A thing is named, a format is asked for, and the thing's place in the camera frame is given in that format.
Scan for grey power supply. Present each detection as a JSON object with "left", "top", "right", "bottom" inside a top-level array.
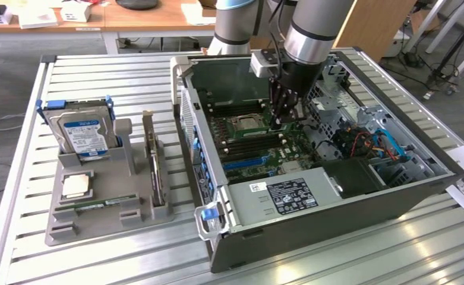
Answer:
[{"left": 225, "top": 166, "right": 346, "bottom": 228}]

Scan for white table frame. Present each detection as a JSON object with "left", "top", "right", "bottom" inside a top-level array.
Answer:
[{"left": 405, "top": 0, "right": 464, "bottom": 74}]

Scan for black wheeled stand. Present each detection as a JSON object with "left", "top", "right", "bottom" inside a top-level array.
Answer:
[{"left": 425, "top": 17, "right": 464, "bottom": 102}]

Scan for red power wire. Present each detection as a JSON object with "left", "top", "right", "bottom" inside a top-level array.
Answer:
[{"left": 351, "top": 132, "right": 375, "bottom": 149}]

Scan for open metal disk bay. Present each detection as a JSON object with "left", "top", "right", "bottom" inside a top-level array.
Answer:
[{"left": 367, "top": 156, "right": 437, "bottom": 188}]

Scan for blue disk wire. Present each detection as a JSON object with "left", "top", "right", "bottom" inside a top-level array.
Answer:
[{"left": 367, "top": 127, "right": 410, "bottom": 163}]

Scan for CPU in motherboard socket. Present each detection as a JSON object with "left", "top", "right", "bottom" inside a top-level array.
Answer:
[{"left": 229, "top": 113, "right": 270, "bottom": 133}]

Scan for brown cardboard box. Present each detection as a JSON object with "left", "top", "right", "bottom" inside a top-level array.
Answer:
[{"left": 409, "top": 10, "right": 441, "bottom": 38}]

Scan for white appliance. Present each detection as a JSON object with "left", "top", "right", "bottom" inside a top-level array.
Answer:
[{"left": 381, "top": 29, "right": 406, "bottom": 59}]

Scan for wooden desk white frame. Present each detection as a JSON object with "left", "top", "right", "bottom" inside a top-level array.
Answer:
[
  {"left": 103, "top": 0, "right": 328, "bottom": 56},
  {"left": 0, "top": 0, "right": 105, "bottom": 39}
]

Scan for black expansion slot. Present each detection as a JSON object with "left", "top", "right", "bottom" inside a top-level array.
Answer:
[{"left": 219, "top": 151, "right": 264, "bottom": 164}]

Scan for black fan shroud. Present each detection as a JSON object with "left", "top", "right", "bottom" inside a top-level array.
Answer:
[{"left": 320, "top": 157, "right": 387, "bottom": 199}]

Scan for orange power wire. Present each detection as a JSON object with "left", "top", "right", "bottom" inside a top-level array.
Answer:
[{"left": 367, "top": 142, "right": 394, "bottom": 160}]

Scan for wooden cabinet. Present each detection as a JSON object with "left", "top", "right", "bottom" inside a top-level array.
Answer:
[{"left": 332, "top": 0, "right": 419, "bottom": 65}]

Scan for small white box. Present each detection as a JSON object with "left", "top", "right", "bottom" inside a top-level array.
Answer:
[{"left": 58, "top": 3, "right": 92, "bottom": 23}]

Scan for green graphics card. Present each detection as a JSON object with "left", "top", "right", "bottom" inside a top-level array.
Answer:
[{"left": 140, "top": 109, "right": 168, "bottom": 208}]

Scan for green motherboard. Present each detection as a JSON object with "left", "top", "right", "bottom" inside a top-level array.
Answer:
[{"left": 197, "top": 96, "right": 323, "bottom": 185}]

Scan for grey parts rack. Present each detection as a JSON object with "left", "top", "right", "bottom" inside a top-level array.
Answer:
[{"left": 44, "top": 117, "right": 176, "bottom": 247}]

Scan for black camera cable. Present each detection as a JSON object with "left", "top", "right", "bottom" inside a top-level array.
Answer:
[{"left": 266, "top": 0, "right": 295, "bottom": 78}]

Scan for white papers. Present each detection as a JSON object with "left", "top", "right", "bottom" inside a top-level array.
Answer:
[{"left": 180, "top": 2, "right": 217, "bottom": 25}]

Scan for perforated metal disk bay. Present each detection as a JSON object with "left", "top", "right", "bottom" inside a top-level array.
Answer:
[{"left": 304, "top": 78, "right": 375, "bottom": 149}]

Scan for dark grey PC case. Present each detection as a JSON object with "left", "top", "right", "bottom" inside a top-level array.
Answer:
[{"left": 168, "top": 46, "right": 464, "bottom": 274}]

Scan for hard disk blue bracket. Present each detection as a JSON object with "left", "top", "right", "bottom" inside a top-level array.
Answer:
[{"left": 36, "top": 95, "right": 116, "bottom": 161}]

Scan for white paper sheet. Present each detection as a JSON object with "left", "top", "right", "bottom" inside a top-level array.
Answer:
[{"left": 446, "top": 145, "right": 464, "bottom": 172}]

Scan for silver chipset heat sink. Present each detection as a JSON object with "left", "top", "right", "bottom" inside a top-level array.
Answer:
[{"left": 280, "top": 161, "right": 306, "bottom": 175}]

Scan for blue expansion slot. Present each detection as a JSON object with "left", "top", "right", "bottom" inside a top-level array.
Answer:
[{"left": 221, "top": 157, "right": 266, "bottom": 171}]

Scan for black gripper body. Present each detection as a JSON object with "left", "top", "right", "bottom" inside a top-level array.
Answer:
[{"left": 272, "top": 58, "right": 324, "bottom": 97}]

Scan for black round object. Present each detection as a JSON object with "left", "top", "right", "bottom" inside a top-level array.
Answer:
[{"left": 115, "top": 0, "right": 160, "bottom": 10}]

